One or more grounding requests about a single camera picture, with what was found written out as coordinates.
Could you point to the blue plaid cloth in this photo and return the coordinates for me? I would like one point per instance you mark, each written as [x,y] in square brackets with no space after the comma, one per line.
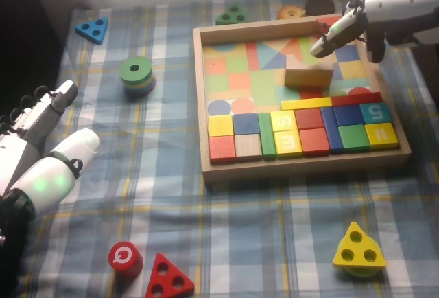
[240,226]

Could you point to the wooden puzzle tray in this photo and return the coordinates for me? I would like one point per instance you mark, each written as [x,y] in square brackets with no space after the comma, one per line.
[302,169]

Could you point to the stack of coloured rings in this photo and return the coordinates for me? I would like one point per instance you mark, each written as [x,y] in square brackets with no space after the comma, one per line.
[137,80]

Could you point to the natural wooden arch block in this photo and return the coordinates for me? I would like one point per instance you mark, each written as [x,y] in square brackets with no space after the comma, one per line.
[308,78]

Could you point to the green triangle piece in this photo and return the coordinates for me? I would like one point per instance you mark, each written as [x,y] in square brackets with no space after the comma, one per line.
[223,20]

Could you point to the red semicircle piece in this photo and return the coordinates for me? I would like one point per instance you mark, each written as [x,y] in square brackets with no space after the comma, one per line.
[324,22]

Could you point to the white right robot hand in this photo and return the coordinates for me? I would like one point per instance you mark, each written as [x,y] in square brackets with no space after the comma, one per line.
[401,2]

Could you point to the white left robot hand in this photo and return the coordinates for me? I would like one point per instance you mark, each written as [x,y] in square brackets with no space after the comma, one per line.
[44,181]

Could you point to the yellow triangle piece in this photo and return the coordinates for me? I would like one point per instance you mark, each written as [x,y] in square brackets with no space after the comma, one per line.
[359,247]

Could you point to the brown round toy cookie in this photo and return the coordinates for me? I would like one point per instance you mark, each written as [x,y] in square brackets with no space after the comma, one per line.
[319,4]

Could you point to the green round disc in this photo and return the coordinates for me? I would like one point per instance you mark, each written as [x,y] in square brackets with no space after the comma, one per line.
[360,272]

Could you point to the red triangle piece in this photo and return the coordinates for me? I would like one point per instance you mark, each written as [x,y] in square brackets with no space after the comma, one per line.
[164,279]

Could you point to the blue triangle piece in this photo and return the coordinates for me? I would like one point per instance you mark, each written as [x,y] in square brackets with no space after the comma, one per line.
[85,29]

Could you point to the red cylinder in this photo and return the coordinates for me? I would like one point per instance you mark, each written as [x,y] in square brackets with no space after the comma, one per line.
[125,263]

